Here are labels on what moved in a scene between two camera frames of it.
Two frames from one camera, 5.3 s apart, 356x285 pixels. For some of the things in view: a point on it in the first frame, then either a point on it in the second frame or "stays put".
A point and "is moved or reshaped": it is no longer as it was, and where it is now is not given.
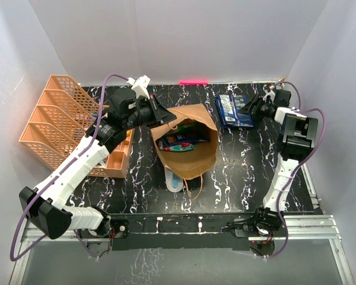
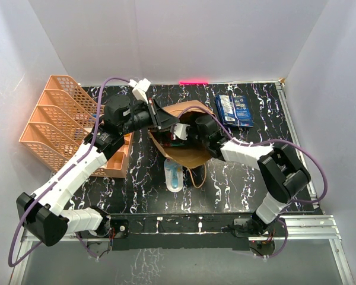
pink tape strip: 193,82 stays put
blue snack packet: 228,112 stays put
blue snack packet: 245,120 stays put
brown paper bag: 197,161 is moved or reshaped
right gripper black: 248,108 -> 190,129
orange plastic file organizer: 64,118 stays put
